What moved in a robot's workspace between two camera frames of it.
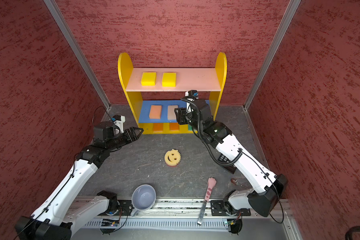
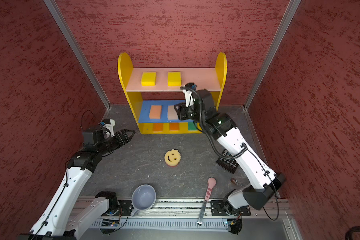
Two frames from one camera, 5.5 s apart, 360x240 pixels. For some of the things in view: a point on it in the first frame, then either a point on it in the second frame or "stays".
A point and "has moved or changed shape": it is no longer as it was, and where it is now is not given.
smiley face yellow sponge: [172, 157] stays
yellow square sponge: [169, 80] has moved or changed shape
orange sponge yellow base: [158, 127] stays
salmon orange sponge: [155, 111] stays
